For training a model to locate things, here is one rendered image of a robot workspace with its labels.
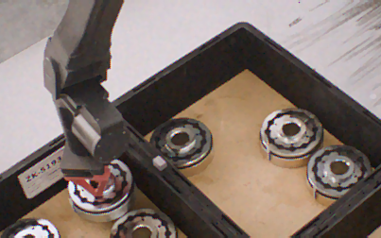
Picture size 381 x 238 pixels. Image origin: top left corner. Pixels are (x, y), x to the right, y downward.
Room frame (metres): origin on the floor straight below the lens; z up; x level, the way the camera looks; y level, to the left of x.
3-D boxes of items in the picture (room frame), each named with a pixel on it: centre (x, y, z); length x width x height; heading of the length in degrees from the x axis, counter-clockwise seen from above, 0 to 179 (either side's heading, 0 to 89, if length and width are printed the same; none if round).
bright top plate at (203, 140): (0.92, 0.02, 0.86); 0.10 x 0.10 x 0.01
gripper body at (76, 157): (0.83, 0.15, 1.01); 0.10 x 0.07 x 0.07; 165
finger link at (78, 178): (0.82, 0.15, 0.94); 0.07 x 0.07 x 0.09; 75
